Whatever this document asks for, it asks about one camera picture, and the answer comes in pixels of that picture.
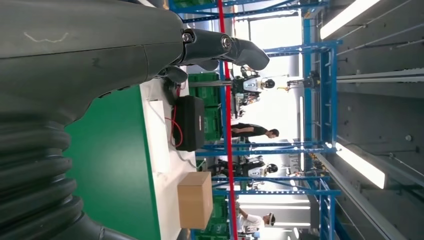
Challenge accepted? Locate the person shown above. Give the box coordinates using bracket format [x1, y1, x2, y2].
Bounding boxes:
[230, 122, 280, 140]
[235, 202, 276, 234]

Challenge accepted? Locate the white power strip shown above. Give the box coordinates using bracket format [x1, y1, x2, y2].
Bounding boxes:
[145, 99, 171, 175]

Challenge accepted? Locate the green table mat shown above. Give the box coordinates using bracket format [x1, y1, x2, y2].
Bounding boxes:
[62, 85, 162, 240]

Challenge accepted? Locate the white table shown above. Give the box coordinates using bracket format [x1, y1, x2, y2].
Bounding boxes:
[139, 66, 213, 240]

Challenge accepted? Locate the blue metal rack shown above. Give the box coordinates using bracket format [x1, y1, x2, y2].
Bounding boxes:
[195, 175, 342, 240]
[168, 0, 344, 157]

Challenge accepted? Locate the black carrying case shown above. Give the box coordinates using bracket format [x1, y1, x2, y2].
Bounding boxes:
[172, 95, 206, 153]

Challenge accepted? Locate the red barrier belt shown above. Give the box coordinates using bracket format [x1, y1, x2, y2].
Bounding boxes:
[216, 0, 239, 240]

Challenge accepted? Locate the red cable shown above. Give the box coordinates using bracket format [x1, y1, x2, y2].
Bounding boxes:
[164, 115, 184, 149]

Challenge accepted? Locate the brown cardboard box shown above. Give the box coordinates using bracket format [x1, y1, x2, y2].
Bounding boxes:
[177, 171, 215, 230]

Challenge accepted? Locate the white and black humanoid robot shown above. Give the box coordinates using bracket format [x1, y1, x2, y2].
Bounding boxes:
[211, 155, 279, 178]
[230, 65, 276, 117]

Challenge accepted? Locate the long ceiling light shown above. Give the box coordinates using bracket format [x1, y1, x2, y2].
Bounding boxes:
[335, 142, 388, 190]
[319, 0, 382, 40]

